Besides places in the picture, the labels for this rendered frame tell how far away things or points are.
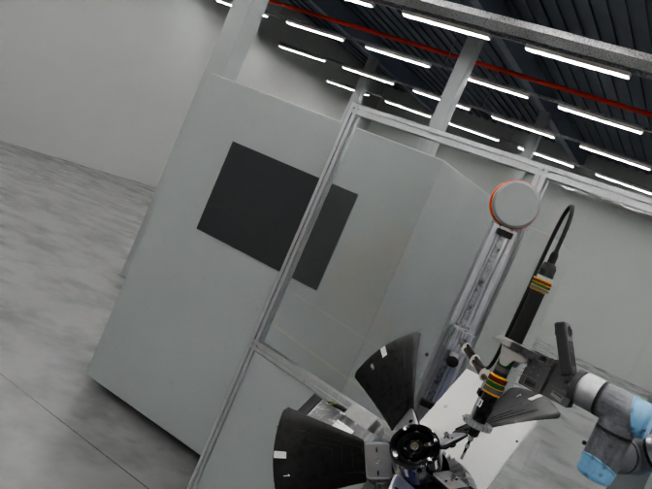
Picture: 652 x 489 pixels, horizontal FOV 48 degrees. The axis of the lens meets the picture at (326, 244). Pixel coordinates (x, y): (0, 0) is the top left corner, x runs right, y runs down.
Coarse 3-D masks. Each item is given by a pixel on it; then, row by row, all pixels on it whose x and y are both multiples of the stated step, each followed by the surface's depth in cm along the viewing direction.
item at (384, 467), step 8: (368, 448) 175; (384, 448) 174; (368, 456) 175; (376, 456) 174; (384, 456) 174; (368, 464) 175; (384, 464) 174; (368, 472) 175; (376, 472) 174; (384, 472) 174
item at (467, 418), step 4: (484, 380) 169; (480, 388) 169; (476, 392) 170; (480, 392) 167; (480, 396) 167; (476, 400) 169; (476, 404) 168; (472, 412) 168; (464, 416) 165; (468, 416) 166; (472, 416) 167; (464, 420) 165; (468, 420) 164; (472, 420) 163; (468, 424) 163; (472, 424) 163; (476, 424) 162; (480, 424) 163; (488, 424) 167; (476, 428) 162; (480, 428) 162; (484, 428) 162; (488, 428) 163; (492, 428) 164; (484, 432) 162; (488, 432) 163
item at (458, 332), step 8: (456, 328) 222; (464, 328) 231; (448, 336) 228; (456, 336) 222; (464, 336) 222; (472, 336) 222; (448, 344) 223; (456, 344) 223; (472, 344) 222; (456, 352) 223
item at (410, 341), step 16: (416, 336) 192; (400, 352) 192; (416, 352) 188; (368, 368) 198; (384, 368) 193; (400, 368) 189; (368, 384) 196; (384, 384) 191; (400, 384) 186; (384, 400) 189; (400, 400) 184; (384, 416) 188; (400, 416) 182
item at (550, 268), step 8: (552, 256) 162; (544, 264) 162; (552, 264) 162; (544, 272) 161; (552, 272) 161; (480, 400) 165; (488, 400) 164; (496, 400) 164; (480, 408) 164; (488, 408) 164; (480, 416) 164; (488, 416) 165; (472, 432) 165
